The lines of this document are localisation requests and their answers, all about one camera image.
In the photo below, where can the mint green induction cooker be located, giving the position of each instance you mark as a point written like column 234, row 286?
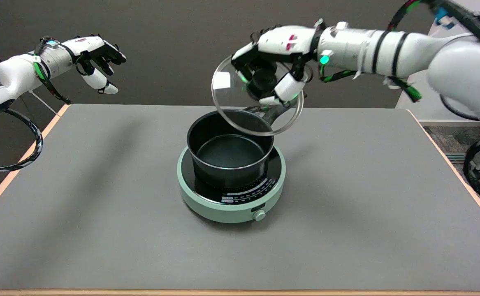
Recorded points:
column 207, row 201

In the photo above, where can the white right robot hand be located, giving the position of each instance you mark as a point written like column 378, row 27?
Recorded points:
column 279, row 39

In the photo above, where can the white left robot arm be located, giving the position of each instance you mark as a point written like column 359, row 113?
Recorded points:
column 13, row 74

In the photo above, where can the floor vent grille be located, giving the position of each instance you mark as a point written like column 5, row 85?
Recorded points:
column 455, row 158

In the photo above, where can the glass pot lid black knob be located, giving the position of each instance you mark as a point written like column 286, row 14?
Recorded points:
column 227, row 107

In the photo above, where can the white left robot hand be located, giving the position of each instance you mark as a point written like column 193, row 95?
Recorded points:
column 85, row 43

